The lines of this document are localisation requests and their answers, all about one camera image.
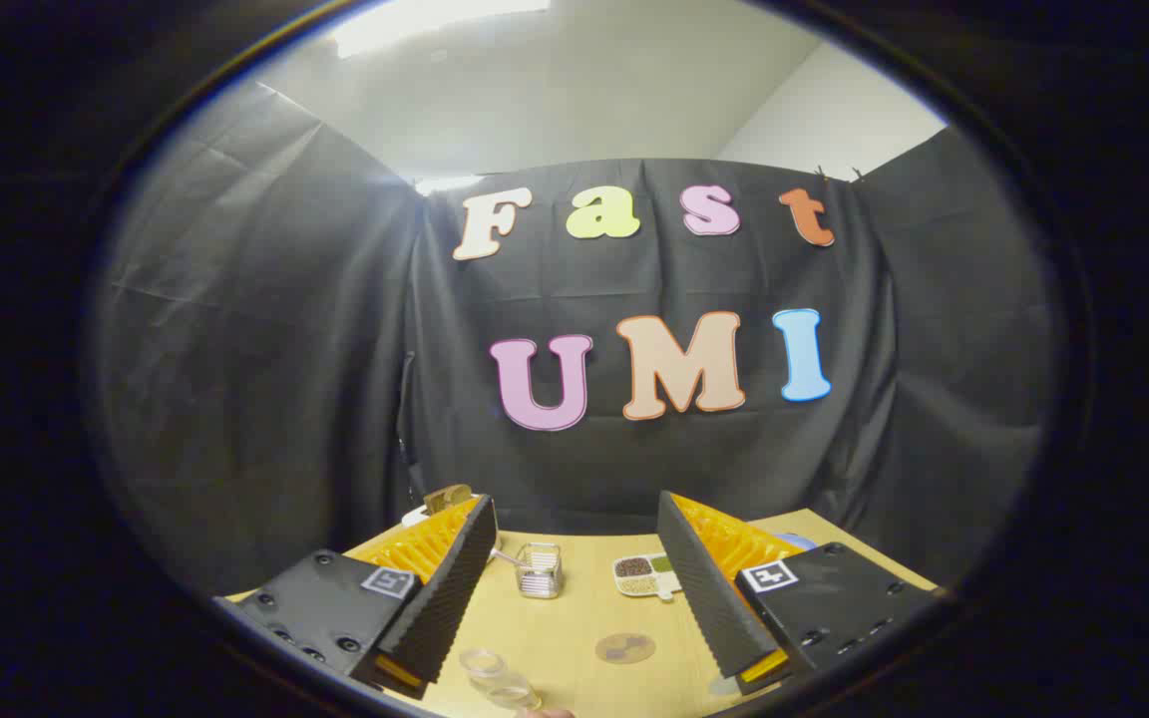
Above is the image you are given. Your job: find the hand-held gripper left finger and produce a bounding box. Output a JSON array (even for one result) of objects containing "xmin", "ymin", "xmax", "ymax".
[{"xmin": 213, "ymin": 495, "xmax": 500, "ymax": 700}]

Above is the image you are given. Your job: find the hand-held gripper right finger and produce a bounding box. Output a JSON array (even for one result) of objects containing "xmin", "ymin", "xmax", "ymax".
[{"xmin": 656, "ymin": 490, "xmax": 943, "ymax": 691}]

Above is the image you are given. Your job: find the clear glass cup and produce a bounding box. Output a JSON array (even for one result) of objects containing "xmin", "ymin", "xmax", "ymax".
[{"xmin": 491, "ymin": 541, "xmax": 565, "ymax": 600}]

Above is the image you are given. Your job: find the clear bottle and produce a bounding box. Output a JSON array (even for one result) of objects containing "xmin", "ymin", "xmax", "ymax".
[{"xmin": 459, "ymin": 648, "xmax": 544, "ymax": 712}]

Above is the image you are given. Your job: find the round brown coaster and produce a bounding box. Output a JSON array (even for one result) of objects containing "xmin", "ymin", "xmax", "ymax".
[{"xmin": 594, "ymin": 632, "xmax": 657, "ymax": 665}]

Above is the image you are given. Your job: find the white divided dish with beans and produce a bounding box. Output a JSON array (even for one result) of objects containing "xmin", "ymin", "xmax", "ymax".
[{"xmin": 612, "ymin": 553, "xmax": 683, "ymax": 602}]

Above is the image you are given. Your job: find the small wooden object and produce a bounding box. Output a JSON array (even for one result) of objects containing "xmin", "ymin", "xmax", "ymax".
[{"xmin": 423, "ymin": 484, "xmax": 475, "ymax": 516}]

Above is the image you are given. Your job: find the wooden table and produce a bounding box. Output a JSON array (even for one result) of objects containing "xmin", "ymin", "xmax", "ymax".
[{"xmin": 225, "ymin": 507, "xmax": 940, "ymax": 718}]

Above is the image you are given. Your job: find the black backdrop cloth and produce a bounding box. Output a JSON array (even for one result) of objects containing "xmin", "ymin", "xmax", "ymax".
[{"xmin": 86, "ymin": 80, "xmax": 1066, "ymax": 601}]

